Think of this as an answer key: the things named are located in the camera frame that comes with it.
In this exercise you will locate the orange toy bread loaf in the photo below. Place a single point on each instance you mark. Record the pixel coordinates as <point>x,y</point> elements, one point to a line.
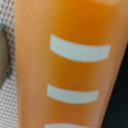
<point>68,54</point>

